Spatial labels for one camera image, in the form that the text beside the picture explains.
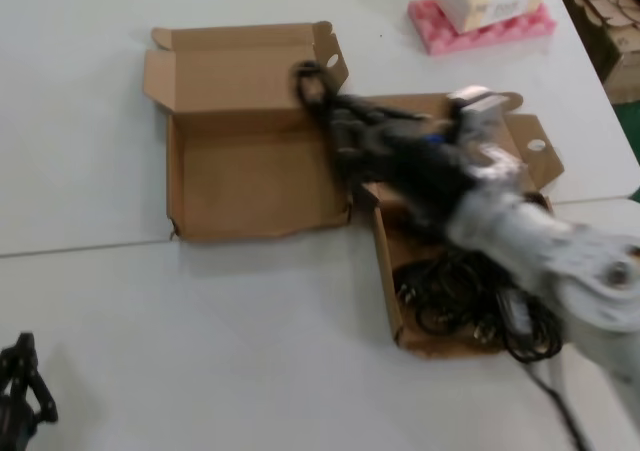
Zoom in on black power cord bundle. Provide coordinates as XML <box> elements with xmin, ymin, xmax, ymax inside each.
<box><xmin>393</xmin><ymin>249</ymin><xmax>565</xmax><ymax>366</ymax></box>

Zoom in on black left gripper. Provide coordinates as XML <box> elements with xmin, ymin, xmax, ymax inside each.
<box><xmin>0</xmin><ymin>332</ymin><xmax>60</xmax><ymax>451</ymax></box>

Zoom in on empty open cardboard box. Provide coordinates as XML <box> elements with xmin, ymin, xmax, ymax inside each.
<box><xmin>143</xmin><ymin>20</ymin><xmax>356</xmax><ymax>245</ymax></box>

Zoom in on open cardboard box with cords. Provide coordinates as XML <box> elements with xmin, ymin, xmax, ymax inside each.
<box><xmin>333</xmin><ymin>91</ymin><xmax>566</xmax><ymax>361</ymax></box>

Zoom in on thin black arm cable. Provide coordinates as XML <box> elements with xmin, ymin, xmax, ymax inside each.
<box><xmin>527</xmin><ymin>363</ymin><xmax>590</xmax><ymax>451</ymax></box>

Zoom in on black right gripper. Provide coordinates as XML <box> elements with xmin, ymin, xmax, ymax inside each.
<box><xmin>330</xmin><ymin>95</ymin><xmax>479</xmax><ymax>225</ymax></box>

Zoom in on stacked brown cardboard boxes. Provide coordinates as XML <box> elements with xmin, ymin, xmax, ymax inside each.
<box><xmin>555</xmin><ymin>0</ymin><xmax>640</xmax><ymax>103</ymax></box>

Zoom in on pink foam pad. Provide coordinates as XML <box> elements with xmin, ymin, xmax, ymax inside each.
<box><xmin>407</xmin><ymin>0</ymin><xmax>559</xmax><ymax>57</ymax></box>

